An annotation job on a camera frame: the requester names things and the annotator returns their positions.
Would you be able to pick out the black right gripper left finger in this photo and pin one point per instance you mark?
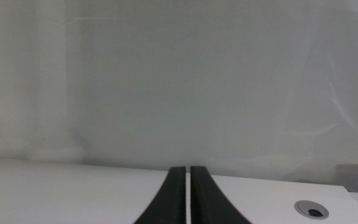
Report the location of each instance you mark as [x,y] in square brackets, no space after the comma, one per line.
[169,202]

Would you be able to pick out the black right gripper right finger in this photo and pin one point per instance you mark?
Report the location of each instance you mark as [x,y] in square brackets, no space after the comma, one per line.
[210,202]

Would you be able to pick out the white cloth backdrop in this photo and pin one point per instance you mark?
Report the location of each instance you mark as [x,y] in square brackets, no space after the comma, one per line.
[179,77]

